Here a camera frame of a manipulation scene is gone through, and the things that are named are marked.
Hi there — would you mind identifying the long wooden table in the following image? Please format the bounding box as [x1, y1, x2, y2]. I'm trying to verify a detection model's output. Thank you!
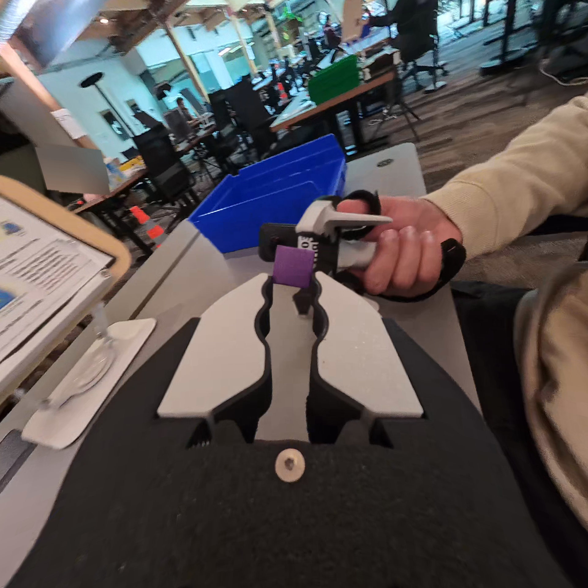
[69, 124, 217, 254]
[269, 69, 398, 158]

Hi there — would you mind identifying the white cable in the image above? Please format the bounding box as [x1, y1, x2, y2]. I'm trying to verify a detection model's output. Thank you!
[539, 62, 588, 87]

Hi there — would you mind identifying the black floor lamp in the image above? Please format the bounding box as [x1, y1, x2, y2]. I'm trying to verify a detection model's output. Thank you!
[79, 71, 137, 138]

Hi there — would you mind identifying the printed instruction sheet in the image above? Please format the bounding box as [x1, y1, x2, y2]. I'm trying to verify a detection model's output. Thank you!
[0, 198, 114, 364]

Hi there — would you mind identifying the purple wooden cube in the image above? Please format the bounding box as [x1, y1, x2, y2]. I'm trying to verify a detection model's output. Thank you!
[272, 246, 317, 289]

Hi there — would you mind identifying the black office chair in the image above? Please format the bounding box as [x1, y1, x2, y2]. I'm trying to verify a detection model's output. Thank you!
[208, 80, 277, 162]
[132, 123, 199, 208]
[451, 213, 588, 584]

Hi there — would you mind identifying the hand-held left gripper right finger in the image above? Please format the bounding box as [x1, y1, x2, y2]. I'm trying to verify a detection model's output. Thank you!
[306, 271, 424, 444]

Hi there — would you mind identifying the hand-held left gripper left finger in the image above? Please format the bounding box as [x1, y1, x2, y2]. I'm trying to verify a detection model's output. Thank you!
[157, 273, 273, 444]

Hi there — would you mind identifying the person's right forearm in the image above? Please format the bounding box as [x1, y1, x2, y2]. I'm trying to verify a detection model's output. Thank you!
[420, 94, 588, 261]

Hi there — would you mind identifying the person's right hand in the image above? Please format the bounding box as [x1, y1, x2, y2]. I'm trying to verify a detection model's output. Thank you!
[337, 195, 463, 298]

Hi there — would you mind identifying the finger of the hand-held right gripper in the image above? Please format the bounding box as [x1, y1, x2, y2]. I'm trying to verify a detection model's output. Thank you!
[295, 201, 394, 240]
[293, 276, 320, 316]

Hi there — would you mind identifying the blue plastic bin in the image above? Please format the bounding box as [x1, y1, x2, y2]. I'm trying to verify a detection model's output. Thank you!
[188, 133, 348, 254]

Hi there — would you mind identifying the black tripod stand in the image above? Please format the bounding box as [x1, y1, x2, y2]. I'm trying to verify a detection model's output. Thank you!
[367, 78, 422, 144]

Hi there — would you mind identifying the orange traffic cone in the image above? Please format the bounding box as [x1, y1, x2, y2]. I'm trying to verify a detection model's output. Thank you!
[129, 205, 167, 250]

